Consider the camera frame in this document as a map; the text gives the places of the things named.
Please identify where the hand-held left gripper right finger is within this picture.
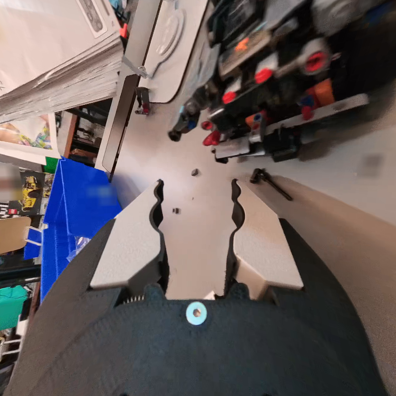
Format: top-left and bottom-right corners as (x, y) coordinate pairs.
(224, 179), (304, 300)

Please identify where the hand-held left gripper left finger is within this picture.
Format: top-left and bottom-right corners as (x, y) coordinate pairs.
(90, 179), (170, 299)

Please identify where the grey lego car model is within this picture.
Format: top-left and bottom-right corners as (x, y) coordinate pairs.
(169, 0), (396, 163)

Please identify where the black lego axle with connector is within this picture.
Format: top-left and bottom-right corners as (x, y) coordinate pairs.
(250, 169), (293, 202)

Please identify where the lego instruction booklet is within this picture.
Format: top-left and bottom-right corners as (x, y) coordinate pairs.
(0, 0), (123, 124)

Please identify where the blue plastic box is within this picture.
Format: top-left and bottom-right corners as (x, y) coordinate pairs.
(24, 156), (123, 304)

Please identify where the box with yellow vehicle picture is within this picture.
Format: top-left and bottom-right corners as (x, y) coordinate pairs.
(19, 172), (54, 215)

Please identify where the colourful printed paper sheet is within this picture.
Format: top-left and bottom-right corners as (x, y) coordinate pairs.
(0, 113), (60, 159)

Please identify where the white rounded board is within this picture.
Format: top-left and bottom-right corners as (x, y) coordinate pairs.
(138, 0), (211, 103)

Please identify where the white round stand base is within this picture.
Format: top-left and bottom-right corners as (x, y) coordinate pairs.
(155, 9), (186, 62)

